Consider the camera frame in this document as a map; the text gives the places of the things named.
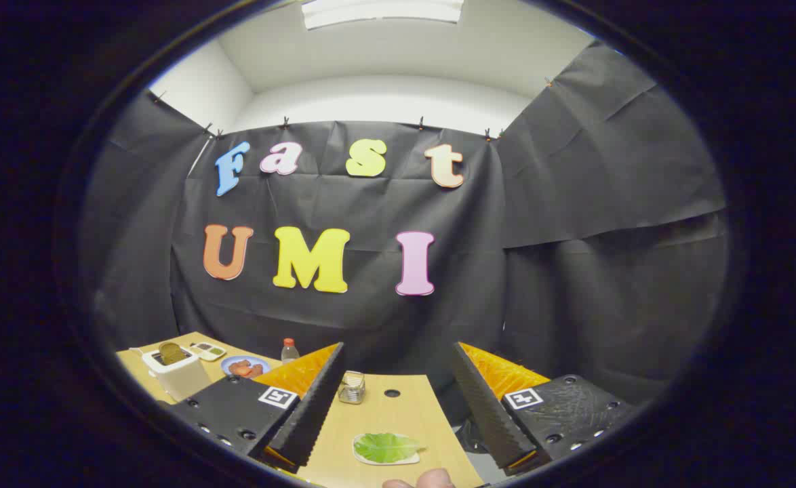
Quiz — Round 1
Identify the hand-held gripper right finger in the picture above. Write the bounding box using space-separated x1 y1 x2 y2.
451 341 636 475

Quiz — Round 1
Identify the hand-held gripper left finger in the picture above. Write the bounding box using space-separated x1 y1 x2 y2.
167 342 346 474

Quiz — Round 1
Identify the green lettuce leaf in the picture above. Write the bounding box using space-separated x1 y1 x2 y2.
355 433 427 464

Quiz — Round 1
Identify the metal mesh utensil holder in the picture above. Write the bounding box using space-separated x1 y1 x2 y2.
338 371 366 405

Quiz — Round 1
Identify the blue plate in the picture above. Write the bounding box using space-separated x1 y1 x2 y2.
220 355 271 379

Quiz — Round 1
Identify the black backdrop cloth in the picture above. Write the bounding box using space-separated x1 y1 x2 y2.
79 42 730 407

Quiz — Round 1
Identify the white toaster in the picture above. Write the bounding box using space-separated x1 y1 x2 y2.
142 344 212 402

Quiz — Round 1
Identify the white ceiling light panel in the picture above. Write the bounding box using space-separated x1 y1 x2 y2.
301 0 465 31

